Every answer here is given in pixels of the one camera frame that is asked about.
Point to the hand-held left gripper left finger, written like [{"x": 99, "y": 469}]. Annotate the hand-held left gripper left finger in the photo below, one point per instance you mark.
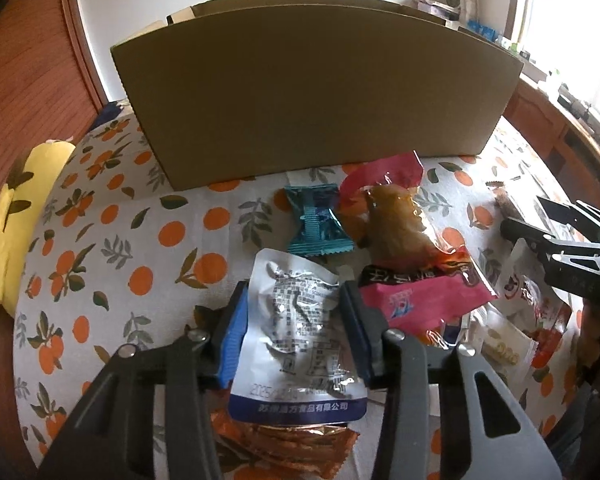
[{"x": 232, "y": 335}]

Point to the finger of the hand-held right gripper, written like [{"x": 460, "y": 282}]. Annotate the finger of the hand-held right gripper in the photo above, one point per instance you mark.
[
  {"x": 525, "y": 232},
  {"x": 560, "y": 210}
]

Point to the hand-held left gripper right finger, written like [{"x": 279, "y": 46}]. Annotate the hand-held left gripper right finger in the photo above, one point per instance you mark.
[{"x": 352, "y": 330}]

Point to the white silver snack packet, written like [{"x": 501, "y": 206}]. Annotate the white silver snack packet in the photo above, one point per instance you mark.
[{"x": 300, "y": 340}]

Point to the pink snack packet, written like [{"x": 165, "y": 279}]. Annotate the pink snack packet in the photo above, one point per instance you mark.
[{"x": 415, "y": 300}]

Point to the cardboard box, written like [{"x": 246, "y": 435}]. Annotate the cardboard box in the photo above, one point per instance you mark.
[{"x": 305, "y": 100}]

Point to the brown stick snack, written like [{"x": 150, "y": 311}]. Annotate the brown stick snack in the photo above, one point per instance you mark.
[{"x": 505, "y": 200}]

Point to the white red snack packet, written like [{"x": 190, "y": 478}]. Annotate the white red snack packet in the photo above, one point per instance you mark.
[{"x": 522, "y": 280}]

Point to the wooden cabinet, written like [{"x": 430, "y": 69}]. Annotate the wooden cabinet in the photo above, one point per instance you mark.
[{"x": 535, "y": 110}]

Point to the teal candy wrapper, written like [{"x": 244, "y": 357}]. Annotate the teal candy wrapper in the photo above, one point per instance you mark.
[{"x": 317, "y": 222}]

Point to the white yellow snack packet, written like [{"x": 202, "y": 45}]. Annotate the white yellow snack packet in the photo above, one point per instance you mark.
[{"x": 502, "y": 347}]

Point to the orange foil snack packet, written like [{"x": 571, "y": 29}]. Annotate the orange foil snack packet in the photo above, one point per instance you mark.
[{"x": 290, "y": 442}]

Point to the orange fruit print tablecloth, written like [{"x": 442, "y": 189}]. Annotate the orange fruit print tablecloth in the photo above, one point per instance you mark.
[{"x": 130, "y": 260}]

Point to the window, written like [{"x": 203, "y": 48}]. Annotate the window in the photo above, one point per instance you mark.
[{"x": 570, "y": 20}]

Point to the row of blue boxes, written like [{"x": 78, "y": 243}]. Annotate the row of blue boxes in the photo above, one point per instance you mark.
[{"x": 482, "y": 30}]

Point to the yellow pillow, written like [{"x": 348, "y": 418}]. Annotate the yellow pillow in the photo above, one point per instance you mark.
[{"x": 15, "y": 220}]

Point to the dark blue cloth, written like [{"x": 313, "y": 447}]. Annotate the dark blue cloth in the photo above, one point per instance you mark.
[{"x": 107, "y": 112}]

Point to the wooden panel door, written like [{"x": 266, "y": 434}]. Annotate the wooden panel door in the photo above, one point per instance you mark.
[{"x": 25, "y": 60}]

